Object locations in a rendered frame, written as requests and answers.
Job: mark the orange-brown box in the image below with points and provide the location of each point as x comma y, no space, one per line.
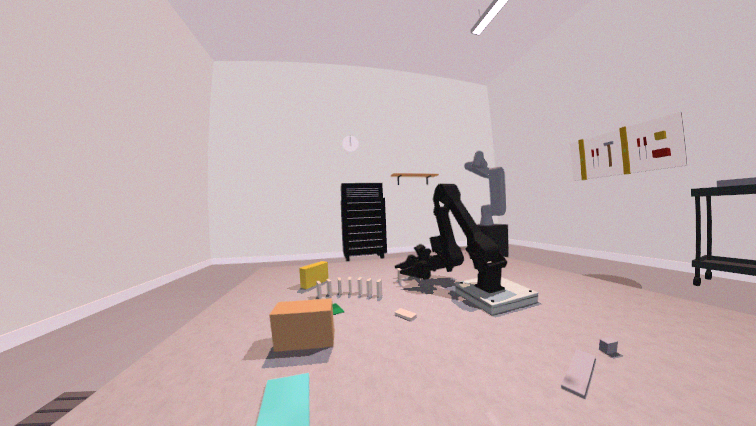
302,324

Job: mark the yellow rectangular block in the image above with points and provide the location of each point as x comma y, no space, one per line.
309,274

